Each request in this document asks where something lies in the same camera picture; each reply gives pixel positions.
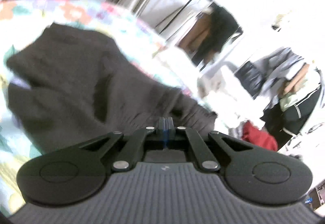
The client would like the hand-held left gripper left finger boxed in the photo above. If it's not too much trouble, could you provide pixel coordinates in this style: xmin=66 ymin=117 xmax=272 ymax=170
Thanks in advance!
xmin=79 ymin=117 xmax=167 ymax=173

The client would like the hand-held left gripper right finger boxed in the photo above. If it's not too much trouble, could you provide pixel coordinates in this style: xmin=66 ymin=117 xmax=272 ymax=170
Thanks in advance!
xmin=167 ymin=117 xmax=254 ymax=173

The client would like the dark grey knit sweater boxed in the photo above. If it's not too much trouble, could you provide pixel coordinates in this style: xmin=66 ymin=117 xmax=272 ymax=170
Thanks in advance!
xmin=5 ymin=22 xmax=218 ymax=160

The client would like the metal clothes rack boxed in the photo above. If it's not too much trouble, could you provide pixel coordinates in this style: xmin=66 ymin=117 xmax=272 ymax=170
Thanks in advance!
xmin=154 ymin=0 xmax=245 ymax=73

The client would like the white cloth pile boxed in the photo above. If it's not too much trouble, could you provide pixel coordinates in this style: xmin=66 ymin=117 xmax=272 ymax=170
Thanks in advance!
xmin=197 ymin=61 xmax=264 ymax=136

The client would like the red cloth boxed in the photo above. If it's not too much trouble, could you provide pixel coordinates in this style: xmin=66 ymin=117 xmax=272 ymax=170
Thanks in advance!
xmin=241 ymin=121 xmax=279 ymax=151

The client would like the brown hanging garment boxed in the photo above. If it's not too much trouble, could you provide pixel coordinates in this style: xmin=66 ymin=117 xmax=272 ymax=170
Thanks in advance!
xmin=179 ymin=14 xmax=212 ymax=58

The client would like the black hanging garment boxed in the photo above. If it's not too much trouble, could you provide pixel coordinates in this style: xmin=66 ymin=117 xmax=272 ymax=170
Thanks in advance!
xmin=197 ymin=6 xmax=239 ymax=68

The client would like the grey clothing pile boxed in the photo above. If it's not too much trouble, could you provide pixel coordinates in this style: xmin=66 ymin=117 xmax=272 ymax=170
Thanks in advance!
xmin=235 ymin=47 xmax=309 ymax=103

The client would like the black white-striped garment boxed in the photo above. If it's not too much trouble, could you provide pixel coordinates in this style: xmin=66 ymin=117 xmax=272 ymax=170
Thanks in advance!
xmin=260 ymin=86 xmax=322 ymax=147

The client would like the floral quilted blanket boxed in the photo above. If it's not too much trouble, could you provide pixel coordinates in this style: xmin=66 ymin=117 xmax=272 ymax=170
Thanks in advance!
xmin=0 ymin=0 xmax=216 ymax=215

